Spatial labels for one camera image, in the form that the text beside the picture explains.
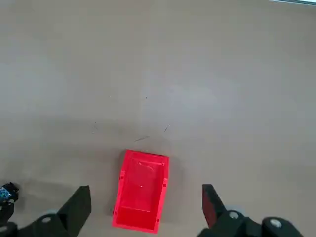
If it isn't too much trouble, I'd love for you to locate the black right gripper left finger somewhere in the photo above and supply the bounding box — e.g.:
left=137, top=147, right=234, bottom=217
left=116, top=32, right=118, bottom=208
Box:
left=0, top=185, right=92, bottom=237

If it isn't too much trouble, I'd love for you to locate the red plastic storage box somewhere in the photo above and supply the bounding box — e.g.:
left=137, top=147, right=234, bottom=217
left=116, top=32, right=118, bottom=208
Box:
left=111, top=149, right=170, bottom=235

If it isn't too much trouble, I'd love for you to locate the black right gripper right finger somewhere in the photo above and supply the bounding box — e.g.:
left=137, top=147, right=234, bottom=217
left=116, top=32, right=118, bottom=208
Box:
left=195, top=184, right=307, bottom=237

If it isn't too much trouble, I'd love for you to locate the yellow cap medicine bottle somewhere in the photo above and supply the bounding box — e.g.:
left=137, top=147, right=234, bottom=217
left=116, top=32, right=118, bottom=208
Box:
left=0, top=182, right=21, bottom=205

